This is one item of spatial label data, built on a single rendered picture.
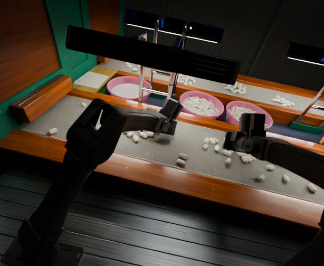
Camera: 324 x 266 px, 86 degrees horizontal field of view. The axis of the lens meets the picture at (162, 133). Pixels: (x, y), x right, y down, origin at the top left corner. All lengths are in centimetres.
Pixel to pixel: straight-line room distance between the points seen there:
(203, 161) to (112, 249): 45
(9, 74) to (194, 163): 77
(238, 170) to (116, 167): 49
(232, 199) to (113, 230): 41
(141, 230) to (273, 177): 57
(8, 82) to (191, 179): 75
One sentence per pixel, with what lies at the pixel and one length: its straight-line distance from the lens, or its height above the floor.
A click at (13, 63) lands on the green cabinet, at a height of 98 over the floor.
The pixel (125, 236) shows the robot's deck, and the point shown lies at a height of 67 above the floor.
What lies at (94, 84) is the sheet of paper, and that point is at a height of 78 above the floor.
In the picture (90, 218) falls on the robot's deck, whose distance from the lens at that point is 68.
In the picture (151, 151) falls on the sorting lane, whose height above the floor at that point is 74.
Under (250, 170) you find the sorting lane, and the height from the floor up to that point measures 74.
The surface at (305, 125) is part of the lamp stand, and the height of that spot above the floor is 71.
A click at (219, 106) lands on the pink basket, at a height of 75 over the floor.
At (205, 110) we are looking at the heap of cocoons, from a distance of 106.
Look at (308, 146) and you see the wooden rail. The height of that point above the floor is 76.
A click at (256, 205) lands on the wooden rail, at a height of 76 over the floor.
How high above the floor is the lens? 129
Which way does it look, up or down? 42 degrees down
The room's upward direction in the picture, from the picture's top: 11 degrees clockwise
